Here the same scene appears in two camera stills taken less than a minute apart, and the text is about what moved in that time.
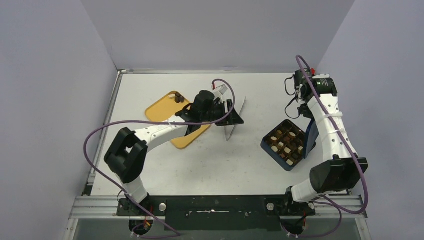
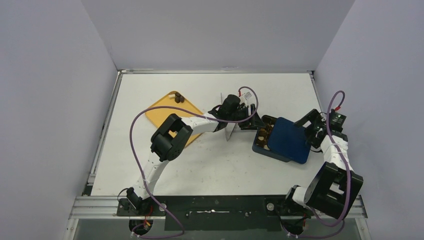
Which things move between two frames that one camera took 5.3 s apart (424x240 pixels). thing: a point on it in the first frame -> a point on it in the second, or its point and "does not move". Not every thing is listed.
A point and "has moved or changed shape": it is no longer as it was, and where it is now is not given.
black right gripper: [306, 112] -> [306, 122]
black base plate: [256, 213] does not move
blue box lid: [311, 136] has moved or changed shape
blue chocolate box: [285, 144] -> [260, 142]
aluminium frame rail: [99, 207] does not move
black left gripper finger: [233, 118] -> [268, 119]
